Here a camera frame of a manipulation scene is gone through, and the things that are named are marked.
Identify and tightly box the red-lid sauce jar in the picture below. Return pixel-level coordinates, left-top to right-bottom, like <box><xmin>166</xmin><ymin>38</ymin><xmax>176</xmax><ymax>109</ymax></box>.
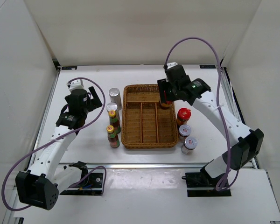
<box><xmin>176</xmin><ymin>108</ymin><xmax>191</xmax><ymax>127</ymax></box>
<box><xmin>159</xmin><ymin>101</ymin><xmax>174</xmax><ymax>110</ymax></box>

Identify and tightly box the white-lid spice jar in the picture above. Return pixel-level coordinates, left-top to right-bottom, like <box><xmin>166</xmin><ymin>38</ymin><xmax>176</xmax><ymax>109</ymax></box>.
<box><xmin>178</xmin><ymin>125</ymin><xmax>192</xmax><ymax>142</ymax></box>
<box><xmin>181</xmin><ymin>136</ymin><xmax>198</xmax><ymax>154</ymax></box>

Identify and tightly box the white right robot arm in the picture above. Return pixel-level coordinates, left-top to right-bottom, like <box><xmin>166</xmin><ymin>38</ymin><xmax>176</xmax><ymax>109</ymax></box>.
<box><xmin>157</xmin><ymin>63</ymin><xmax>264</xmax><ymax>191</ymax></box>

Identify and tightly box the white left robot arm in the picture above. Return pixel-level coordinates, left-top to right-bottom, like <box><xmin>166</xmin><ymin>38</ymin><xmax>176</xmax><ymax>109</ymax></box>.
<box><xmin>15</xmin><ymin>86</ymin><xmax>103</xmax><ymax>210</ymax></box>

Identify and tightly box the near silver-lid salt shaker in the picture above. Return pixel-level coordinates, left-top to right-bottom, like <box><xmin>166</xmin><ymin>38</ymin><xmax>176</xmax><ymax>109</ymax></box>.
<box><xmin>106</xmin><ymin>102</ymin><xmax>118</xmax><ymax>114</ymax></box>

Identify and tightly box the silver-lid salt shaker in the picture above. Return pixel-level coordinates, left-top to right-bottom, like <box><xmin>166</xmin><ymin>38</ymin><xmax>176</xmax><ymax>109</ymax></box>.
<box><xmin>109</xmin><ymin>87</ymin><xmax>122</xmax><ymax>110</ymax></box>
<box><xmin>106</xmin><ymin>102</ymin><xmax>118</xmax><ymax>114</ymax></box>

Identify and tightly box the far silver-lid salt shaker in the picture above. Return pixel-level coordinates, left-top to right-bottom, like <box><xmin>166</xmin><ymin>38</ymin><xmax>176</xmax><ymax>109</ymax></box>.
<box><xmin>109</xmin><ymin>87</ymin><xmax>122</xmax><ymax>110</ymax></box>

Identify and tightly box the far green-label sauce bottle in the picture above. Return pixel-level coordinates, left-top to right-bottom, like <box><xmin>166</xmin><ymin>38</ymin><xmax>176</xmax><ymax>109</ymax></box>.
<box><xmin>108</xmin><ymin>110</ymin><xmax>121</xmax><ymax>133</ymax></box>

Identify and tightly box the green-label sauce bottle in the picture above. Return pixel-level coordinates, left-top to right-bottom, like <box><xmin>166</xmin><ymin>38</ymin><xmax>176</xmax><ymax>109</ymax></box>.
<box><xmin>106</xmin><ymin>125</ymin><xmax>120</xmax><ymax>148</ymax></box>
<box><xmin>108</xmin><ymin>110</ymin><xmax>121</xmax><ymax>133</ymax></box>

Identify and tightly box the brown wicker basket tray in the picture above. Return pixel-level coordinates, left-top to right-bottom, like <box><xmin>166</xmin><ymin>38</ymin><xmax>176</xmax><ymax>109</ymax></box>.
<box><xmin>121</xmin><ymin>84</ymin><xmax>178</xmax><ymax>150</ymax></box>

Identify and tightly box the near green-label sauce bottle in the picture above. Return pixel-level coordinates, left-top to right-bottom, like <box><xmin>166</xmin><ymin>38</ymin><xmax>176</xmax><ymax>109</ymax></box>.
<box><xmin>106</xmin><ymin>125</ymin><xmax>120</xmax><ymax>148</ymax></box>

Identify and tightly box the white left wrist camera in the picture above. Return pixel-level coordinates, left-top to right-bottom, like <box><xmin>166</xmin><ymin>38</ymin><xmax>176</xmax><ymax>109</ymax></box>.
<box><xmin>67</xmin><ymin>79</ymin><xmax>84</xmax><ymax>92</ymax></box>

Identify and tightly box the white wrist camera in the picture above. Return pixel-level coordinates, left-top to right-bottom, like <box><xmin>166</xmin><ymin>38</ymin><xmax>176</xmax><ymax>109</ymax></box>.
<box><xmin>67</xmin><ymin>79</ymin><xmax>84</xmax><ymax>92</ymax></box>
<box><xmin>164</xmin><ymin>62</ymin><xmax>178</xmax><ymax>70</ymax></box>

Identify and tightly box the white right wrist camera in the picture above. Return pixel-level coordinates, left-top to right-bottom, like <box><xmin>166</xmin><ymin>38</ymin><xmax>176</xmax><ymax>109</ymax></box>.
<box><xmin>164</xmin><ymin>62</ymin><xmax>178</xmax><ymax>70</ymax></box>

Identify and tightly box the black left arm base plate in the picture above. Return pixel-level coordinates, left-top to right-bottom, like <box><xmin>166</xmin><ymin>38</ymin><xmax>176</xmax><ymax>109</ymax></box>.
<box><xmin>60</xmin><ymin>166</ymin><xmax>106</xmax><ymax>196</ymax></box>

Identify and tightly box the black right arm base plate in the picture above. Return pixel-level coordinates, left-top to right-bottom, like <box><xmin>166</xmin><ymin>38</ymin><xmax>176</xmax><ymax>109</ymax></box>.
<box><xmin>181</xmin><ymin>172</ymin><xmax>231</xmax><ymax>197</ymax></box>

